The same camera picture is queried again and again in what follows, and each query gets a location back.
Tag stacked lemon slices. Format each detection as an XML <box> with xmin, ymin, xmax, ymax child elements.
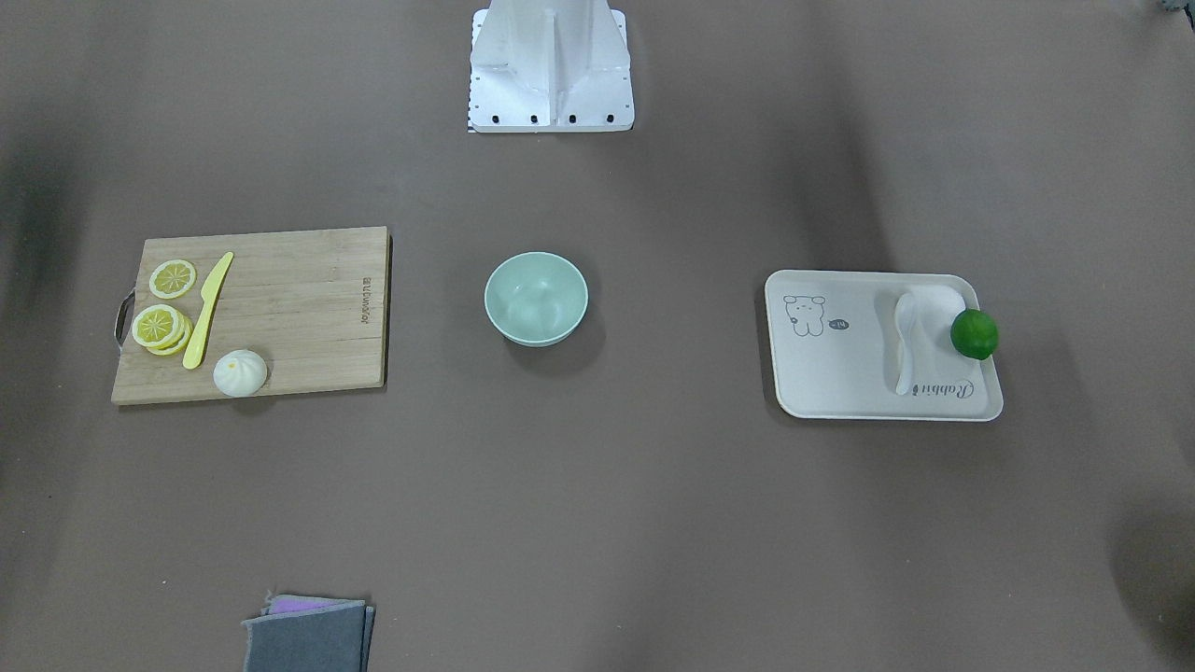
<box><xmin>133</xmin><ymin>303</ymin><xmax>194</xmax><ymax>358</ymax></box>

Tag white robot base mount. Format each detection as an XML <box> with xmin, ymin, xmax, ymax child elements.
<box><xmin>467</xmin><ymin>1</ymin><xmax>636</xmax><ymax>133</ymax></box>

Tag single lemon slice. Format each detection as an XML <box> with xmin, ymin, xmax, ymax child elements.
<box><xmin>148</xmin><ymin>259</ymin><xmax>198</xmax><ymax>301</ymax></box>

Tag white steamed bun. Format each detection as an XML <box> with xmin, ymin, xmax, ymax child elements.
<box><xmin>212</xmin><ymin>349</ymin><xmax>268</xmax><ymax>399</ymax></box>

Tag white ceramic spoon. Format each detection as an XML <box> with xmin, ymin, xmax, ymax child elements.
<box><xmin>893</xmin><ymin>292</ymin><xmax>921</xmax><ymax>396</ymax></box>

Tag cream rabbit tray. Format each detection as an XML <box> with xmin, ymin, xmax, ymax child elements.
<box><xmin>764</xmin><ymin>271</ymin><xmax>1004</xmax><ymax>422</ymax></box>

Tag mint green bowl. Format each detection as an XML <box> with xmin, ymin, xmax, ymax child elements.
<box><xmin>484</xmin><ymin>251</ymin><xmax>590</xmax><ymax>347</ymax></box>

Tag grey folded cloth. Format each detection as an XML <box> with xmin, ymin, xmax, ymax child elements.
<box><xmin>243</xmin><ymin>593</ymin><xmax>375</xmax><ymax>671</ymax></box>

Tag yellow plastic knife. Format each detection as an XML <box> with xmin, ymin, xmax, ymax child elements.
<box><xmin>182</xmin><ymin>251</ymin><xmax>234</xmax><ymax>371</ymax></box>

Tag green lime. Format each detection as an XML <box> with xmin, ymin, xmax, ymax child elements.
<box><xmin>950</xmin><ymin>308</ymin><xmax>1000</xmax><ymax>361</ymax></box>

